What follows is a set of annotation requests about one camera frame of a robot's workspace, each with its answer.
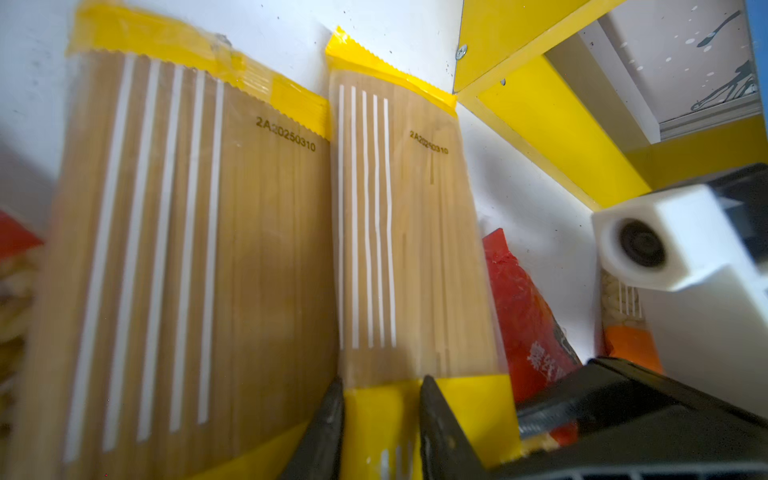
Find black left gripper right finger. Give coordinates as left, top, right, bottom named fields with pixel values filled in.
left=419, top=375, right=489, bottom=480

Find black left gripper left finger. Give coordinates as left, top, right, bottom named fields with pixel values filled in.
left=278, top=377, right=344, bottom=480

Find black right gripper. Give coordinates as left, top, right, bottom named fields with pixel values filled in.
left=491, top=358, right=767, bottom=479

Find red fusilli bag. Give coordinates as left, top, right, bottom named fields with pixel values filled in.
left=483, top=228, right=582, bottom=438

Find yellow Pastatime pack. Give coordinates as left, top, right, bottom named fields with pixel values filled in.
left=325, top=30, right=520, bottom=479
left=4, top=1, right=337, bottom=479

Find orange Pastatime pasta bag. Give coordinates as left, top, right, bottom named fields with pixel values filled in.
left=601, top=270, right=664, bottom=374

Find yellow shelf pink blue boards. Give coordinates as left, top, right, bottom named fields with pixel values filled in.
left=454, top=0, right=767, bottom=210

